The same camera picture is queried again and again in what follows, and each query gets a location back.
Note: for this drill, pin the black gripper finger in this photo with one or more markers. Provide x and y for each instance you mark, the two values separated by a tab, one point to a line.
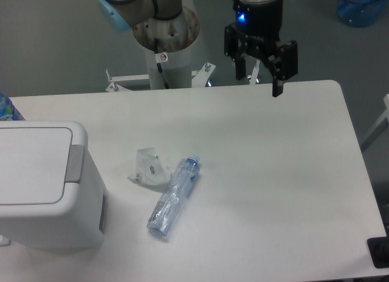
283	66
238	46

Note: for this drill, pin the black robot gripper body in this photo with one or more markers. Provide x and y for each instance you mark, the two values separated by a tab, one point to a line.
260	20

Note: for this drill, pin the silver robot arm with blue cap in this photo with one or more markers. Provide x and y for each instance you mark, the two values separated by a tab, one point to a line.
167	30

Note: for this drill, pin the white trash can lid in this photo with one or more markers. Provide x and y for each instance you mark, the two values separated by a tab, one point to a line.
34	163

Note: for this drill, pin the white trash can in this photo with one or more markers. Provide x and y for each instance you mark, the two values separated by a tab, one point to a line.
77	219

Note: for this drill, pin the blue water jug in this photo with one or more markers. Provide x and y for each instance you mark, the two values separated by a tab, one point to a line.
360	13

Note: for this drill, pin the crumpled clear plastic wrapper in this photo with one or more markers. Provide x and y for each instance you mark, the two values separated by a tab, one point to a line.
149	169

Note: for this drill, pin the crushed clear plastic bottle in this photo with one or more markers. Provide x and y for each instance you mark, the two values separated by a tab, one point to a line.
173	198

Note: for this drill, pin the black clamp at table edge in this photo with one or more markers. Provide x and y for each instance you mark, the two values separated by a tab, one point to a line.
378	248

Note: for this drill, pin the blue labelled bottle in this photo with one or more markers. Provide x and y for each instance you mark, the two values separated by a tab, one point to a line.
8	110

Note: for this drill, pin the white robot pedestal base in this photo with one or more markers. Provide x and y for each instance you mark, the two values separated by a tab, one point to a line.
165	70

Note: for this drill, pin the white frame at right edge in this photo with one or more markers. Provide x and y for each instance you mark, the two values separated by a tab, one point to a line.
376	129

